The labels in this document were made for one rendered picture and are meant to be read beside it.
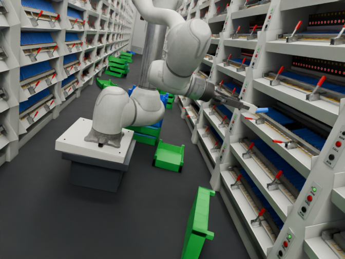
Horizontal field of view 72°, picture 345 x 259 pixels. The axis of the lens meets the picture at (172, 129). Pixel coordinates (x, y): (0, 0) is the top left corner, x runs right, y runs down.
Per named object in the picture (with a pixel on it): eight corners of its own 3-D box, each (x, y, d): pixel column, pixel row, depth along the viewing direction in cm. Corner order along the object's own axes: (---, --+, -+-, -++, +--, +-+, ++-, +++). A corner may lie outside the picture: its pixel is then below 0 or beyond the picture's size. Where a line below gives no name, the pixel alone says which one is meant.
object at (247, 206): (267, 265, 91) (267, 239, 86) (220, 177, 147) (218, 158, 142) (318, 255, 92) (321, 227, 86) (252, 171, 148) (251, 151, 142)
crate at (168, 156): (180, 172, 161) (183, 162, 158) (151, 165, 161) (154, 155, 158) (181, 153, 189) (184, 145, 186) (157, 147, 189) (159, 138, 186)
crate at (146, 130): (121, 128, 187) (123, 118, 184) (127, 120, 206) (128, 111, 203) (158, 136, 189) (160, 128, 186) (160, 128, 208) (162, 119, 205)
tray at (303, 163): (309, 182, 78) (311, 157, 74) (241, 120, 134) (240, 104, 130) (368, 170, 79) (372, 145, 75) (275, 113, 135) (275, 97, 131)
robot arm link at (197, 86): (185, 98, 86) (199, 104, 88) (194, 75, 84) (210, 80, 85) (181, 93, 95) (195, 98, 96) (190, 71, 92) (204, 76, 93)
